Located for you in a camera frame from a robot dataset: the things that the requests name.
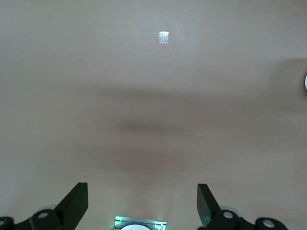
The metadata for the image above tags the clear tape piece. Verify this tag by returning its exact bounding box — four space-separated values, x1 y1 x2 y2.
159 31 170 45

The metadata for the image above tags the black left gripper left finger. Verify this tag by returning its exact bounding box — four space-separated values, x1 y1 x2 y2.
0 182 89 230

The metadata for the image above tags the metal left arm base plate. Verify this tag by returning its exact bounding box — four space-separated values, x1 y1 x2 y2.
114 216 167 230

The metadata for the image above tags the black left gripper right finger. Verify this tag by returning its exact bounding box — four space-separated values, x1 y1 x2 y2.
197 184 288 230

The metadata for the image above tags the brown table cover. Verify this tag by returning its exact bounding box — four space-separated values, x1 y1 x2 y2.
0 0 307 230

